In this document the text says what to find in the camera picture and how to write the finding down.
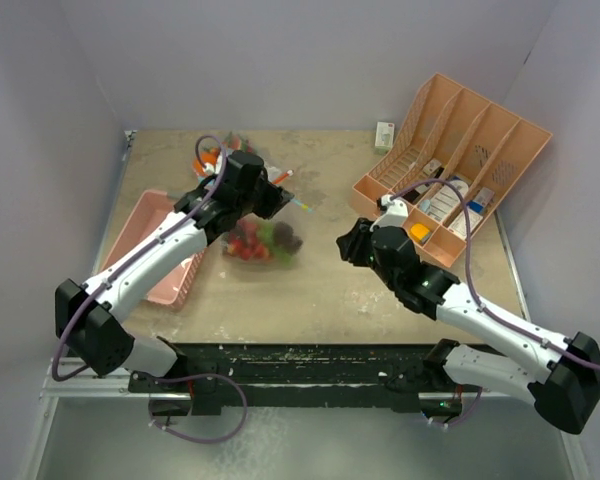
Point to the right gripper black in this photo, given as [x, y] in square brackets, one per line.
[352, 243]

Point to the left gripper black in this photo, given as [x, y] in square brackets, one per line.
[276, 199]

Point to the zip bag with fake fruit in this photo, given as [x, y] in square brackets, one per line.
[275, 243]

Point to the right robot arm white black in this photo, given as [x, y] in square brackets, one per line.
[558, 375]

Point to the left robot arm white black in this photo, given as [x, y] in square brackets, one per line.
[89, 316]

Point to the zip bag with orange watermelon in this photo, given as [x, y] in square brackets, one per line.
[234, 141]

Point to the yellow tape measure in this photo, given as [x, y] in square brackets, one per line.
[420, 233]

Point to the white medicine box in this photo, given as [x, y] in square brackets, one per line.
[464, 225]

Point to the small white green box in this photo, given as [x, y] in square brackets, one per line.
[384, 136]

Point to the orange desk organizer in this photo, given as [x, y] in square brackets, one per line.
[455, 150]

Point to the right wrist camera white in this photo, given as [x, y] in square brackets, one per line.
[394, 212]

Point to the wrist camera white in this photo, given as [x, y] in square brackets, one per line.
[394, 212]
[208, 164]

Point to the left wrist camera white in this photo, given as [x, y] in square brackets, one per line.
[208, 164]

